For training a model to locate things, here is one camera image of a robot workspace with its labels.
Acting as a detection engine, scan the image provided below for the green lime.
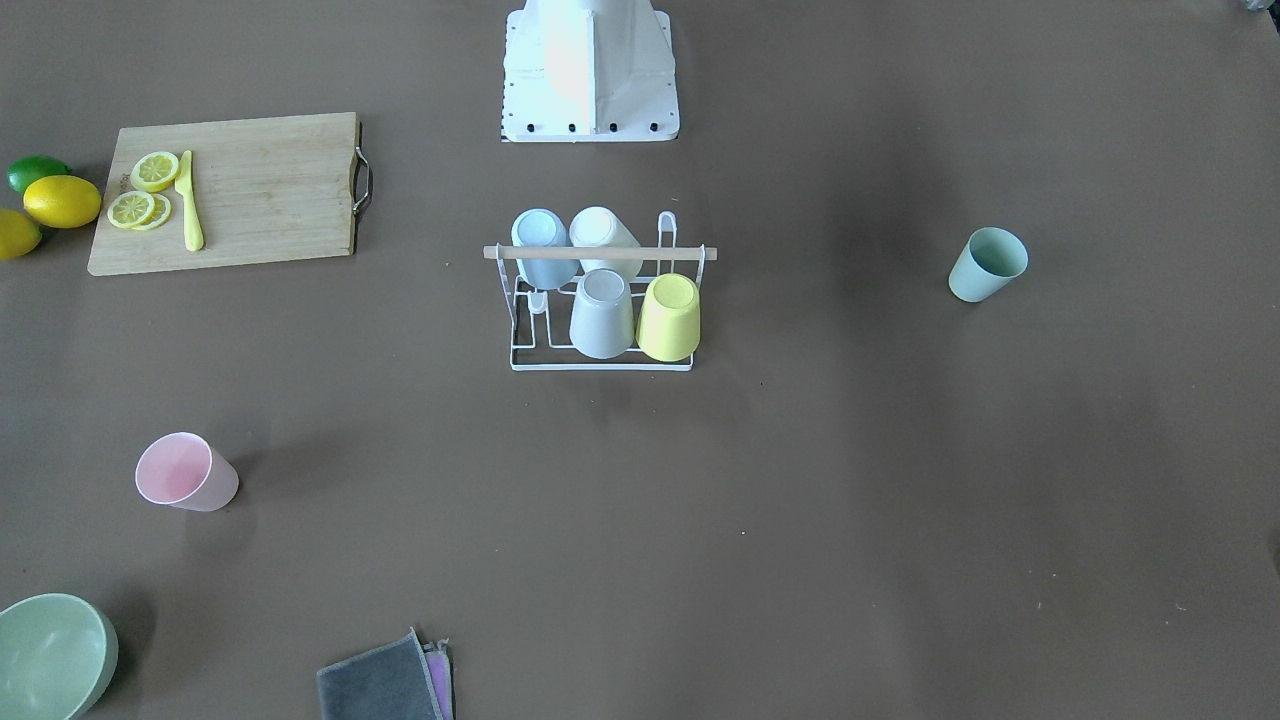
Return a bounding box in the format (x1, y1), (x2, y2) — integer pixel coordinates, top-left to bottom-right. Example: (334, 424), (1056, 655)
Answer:
(6, 155), (72, 193)

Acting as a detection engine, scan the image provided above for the white wire cup rack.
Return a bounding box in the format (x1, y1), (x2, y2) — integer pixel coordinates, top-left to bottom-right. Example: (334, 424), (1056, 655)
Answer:
(483, 208), (719, 372)

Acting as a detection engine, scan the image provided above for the grey cup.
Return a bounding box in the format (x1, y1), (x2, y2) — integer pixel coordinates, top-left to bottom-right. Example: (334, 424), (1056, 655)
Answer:
(570, 268), (635, 359)

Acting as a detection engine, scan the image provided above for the yellow lemon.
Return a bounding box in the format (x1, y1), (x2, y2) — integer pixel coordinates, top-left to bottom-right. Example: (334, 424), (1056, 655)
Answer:
(23, 176), (102, 229)
(0, 208), (42, 261)

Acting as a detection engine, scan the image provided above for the lemon slice under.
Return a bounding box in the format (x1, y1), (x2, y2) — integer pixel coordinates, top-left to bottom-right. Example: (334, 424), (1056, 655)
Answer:
(132, 193), (172, 231)

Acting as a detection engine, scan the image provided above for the wooden cutting board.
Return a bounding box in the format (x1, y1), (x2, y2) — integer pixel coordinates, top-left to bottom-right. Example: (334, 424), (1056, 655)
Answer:
(88, 111), (372, 277)

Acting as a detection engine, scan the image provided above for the light blue cup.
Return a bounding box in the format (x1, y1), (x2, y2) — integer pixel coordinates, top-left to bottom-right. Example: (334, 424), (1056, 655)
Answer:
(511, 208), (581, 291)

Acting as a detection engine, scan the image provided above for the yellow cup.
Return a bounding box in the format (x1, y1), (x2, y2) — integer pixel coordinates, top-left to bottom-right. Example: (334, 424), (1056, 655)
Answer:
(636, 273), (701, 363)

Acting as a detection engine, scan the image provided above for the mint green cup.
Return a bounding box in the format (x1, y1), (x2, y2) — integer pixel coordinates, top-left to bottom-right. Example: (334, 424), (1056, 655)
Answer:
(948, 227), (1029, 304)

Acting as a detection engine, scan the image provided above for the lemon slice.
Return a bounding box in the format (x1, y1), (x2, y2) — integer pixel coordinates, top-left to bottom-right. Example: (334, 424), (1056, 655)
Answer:
(105, 190), (157, 229)
(128, 151), (180, 193)

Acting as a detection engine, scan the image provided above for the pink cup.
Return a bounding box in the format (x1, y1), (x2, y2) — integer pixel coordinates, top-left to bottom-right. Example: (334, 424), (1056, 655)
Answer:
(134, 432), (241, 512)

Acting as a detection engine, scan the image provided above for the yellow plastic knife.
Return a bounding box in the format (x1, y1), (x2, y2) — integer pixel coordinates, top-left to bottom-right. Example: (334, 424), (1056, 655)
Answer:
(174, 150), (205, 252)

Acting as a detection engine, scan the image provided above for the lemon slice top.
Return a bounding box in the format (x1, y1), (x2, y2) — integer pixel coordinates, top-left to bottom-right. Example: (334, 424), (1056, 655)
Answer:
(128, 151), (180, 193)

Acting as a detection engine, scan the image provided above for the pink folded cloth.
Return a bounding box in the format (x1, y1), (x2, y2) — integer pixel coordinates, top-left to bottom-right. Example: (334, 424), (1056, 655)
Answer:
(422, 638), (454, 720)

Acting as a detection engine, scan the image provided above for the grey folded cloth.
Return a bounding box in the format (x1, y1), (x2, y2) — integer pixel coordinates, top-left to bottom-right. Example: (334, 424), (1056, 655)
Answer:
(316, 629), (439, 719)

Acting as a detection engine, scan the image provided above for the green bowl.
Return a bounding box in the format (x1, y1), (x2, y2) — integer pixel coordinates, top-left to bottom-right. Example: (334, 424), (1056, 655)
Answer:
(1, 593), (119, 719)

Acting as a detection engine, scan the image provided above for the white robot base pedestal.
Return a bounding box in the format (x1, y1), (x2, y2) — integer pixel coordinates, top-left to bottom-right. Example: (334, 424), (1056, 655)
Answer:
(500, 1), (681, 143)

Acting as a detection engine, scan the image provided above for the white cup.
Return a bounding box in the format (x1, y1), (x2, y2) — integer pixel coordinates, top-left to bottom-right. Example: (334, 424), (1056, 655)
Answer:
(570, 206), (643, 283)

